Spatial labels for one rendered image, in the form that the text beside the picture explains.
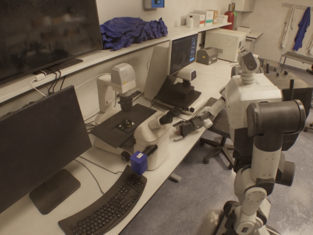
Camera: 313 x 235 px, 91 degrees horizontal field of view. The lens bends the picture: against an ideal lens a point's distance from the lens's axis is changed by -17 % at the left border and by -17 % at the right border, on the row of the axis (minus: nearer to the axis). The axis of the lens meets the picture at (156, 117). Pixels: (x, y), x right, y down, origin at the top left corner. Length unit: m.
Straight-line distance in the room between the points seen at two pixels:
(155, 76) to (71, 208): 1.13
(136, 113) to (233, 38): 2.19
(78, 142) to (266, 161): 0.80
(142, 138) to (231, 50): 2.38
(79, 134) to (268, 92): 0.82
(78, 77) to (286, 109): 1.29
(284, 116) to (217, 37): 2.60
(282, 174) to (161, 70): 1.10
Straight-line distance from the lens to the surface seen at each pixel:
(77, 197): 1.05
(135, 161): 0.85
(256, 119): 0.54
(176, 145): 1.23
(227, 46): 3.04
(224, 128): 1.91
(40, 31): 1.15
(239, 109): 0.67
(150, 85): 1.61
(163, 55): 1.44
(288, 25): 6.28
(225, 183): 2.06
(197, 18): 2.67
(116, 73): 0.92
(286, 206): 2.18
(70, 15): 1.24
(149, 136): 0.90
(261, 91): 0.68
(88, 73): 1.49
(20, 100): 1.30
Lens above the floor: 1.59
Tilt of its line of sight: 35 degrees down
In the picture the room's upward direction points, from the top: straight up
